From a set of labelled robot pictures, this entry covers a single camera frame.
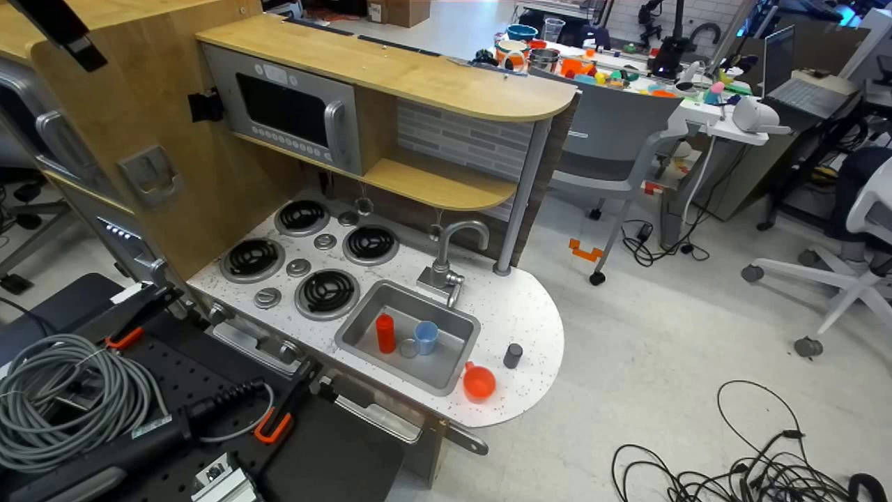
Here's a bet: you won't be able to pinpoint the blue cup in sink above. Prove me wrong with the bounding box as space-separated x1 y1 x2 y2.
416 322 441 354

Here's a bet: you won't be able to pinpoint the red cup in sink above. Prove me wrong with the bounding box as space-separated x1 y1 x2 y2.
377 316 396 354

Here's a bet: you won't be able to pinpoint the small grey cup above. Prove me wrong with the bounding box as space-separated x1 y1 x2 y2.
502 344 525 368

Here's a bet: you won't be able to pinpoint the orange cup on counter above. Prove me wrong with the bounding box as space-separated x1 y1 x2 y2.
462 367 497 403

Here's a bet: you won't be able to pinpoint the silver toy faucet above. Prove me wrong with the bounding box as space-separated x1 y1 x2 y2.
416 217 494 310

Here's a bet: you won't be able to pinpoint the back right stove burner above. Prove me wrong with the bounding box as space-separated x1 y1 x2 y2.
344 226 399 268

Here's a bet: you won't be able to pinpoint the stove burner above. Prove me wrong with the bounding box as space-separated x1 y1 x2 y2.
219 237 284 284
295 268 359 322
344 226 399 268
275 202 330 237

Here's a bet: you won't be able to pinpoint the grey toy sink basin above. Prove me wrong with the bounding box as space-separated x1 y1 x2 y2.
335 283 479 397

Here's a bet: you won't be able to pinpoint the toy kitchen playset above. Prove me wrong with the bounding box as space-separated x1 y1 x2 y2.
0 0 579 487

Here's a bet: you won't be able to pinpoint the front right stove burner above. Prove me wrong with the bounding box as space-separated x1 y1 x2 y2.
295 268 359 322

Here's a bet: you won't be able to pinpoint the back left stove burner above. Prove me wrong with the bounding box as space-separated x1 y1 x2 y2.
275 202 330 237

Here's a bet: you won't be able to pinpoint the front left stove burner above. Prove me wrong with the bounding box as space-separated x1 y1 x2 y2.
219 237 284 284

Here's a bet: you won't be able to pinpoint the grey office chair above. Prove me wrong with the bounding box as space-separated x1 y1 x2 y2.
551 85 689 289

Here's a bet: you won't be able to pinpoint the toy microwave oven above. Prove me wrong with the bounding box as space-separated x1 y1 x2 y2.
204 45 363 174

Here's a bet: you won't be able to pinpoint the cluttered white table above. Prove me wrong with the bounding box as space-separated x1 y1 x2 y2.
470 22 802 255

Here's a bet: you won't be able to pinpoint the white office chair base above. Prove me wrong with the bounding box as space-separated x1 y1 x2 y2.
739 158 892 364

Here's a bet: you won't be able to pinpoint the orange handled clamp right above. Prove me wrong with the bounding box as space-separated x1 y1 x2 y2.
252 360 320 449

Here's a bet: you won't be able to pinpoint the orange handled clamp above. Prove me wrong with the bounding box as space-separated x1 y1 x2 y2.
252 360 320 449
104 290 179 353

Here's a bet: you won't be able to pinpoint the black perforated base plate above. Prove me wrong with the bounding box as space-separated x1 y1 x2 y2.
0 272 408 502

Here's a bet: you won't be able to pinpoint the orange handled clamp left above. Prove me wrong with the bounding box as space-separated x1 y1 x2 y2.
104 290 179 353

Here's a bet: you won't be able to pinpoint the black cables on floor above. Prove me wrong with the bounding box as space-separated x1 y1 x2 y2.
607 378 892 502

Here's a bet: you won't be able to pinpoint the coiled grey cable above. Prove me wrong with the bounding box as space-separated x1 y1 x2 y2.
0 333 172 477

